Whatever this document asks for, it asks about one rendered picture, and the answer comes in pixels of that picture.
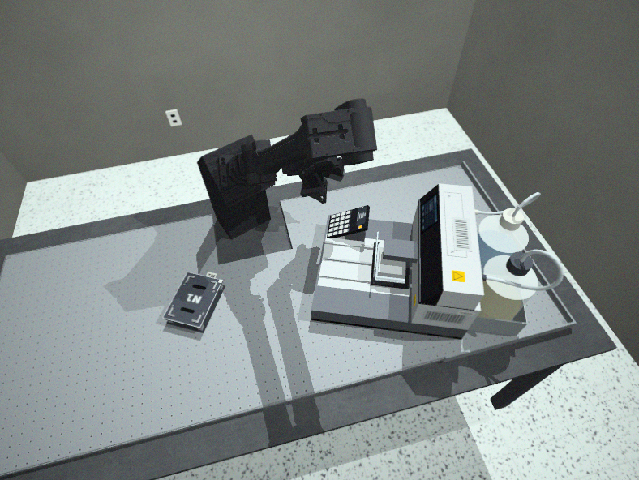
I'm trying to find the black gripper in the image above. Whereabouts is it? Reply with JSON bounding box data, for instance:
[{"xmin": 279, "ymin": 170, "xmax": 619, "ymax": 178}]
[{"xmin": 299, "ymin": 167, "xmax": 328, "ymax": 204}]

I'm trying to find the clear plastic bottle with black cap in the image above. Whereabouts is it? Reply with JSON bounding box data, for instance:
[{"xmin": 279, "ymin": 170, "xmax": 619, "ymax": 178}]
[{"xmin": 477, "ymin": 251, "xmax": 538, "ymax": 321}]

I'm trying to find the grey flexible hose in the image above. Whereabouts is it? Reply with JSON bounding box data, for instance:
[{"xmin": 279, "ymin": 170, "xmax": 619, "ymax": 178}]
[{"xmin": 487, "ymin": 250, "xmax": 564, "ymax": 291}]

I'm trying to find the white bottle with cap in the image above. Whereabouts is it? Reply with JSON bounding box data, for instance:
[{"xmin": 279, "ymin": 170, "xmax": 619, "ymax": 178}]
[{"xmin": 477, "ymin": 208, "xmax": 529, "ymax": 269}]

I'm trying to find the white flexible hose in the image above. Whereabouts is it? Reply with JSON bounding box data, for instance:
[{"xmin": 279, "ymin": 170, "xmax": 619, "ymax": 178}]
[{"xmin": 478, "ymin": 192, "xmax": 541, "ymax": 217}]

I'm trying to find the white well plate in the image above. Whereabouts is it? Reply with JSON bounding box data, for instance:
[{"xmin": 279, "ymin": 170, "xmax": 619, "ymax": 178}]
[{"xmin": 375, "ymin": 244, "xmax": 405, "ymax": 284}]

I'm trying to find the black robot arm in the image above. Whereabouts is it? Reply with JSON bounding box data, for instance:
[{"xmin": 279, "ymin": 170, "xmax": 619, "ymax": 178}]
[{"xmin": 218, "ymin": 99, "xmax": 377, "ymax": 188}]

